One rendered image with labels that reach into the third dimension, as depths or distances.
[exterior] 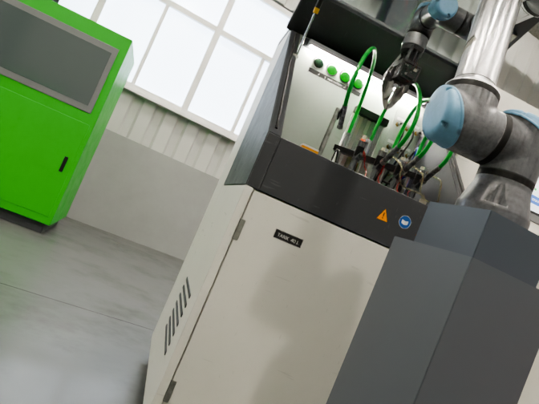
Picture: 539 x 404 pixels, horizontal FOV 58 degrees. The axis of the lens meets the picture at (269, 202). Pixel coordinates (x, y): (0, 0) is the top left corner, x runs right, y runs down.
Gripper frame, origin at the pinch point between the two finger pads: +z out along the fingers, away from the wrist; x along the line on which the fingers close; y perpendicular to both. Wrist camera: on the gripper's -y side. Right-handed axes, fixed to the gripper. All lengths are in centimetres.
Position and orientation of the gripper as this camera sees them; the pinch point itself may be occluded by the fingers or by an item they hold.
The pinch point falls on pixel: (386, 106)
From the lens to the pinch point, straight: 167.3
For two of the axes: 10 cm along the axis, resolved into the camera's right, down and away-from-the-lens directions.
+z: -3.9, 9.2, -0.5
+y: 2.0, 0.3, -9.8
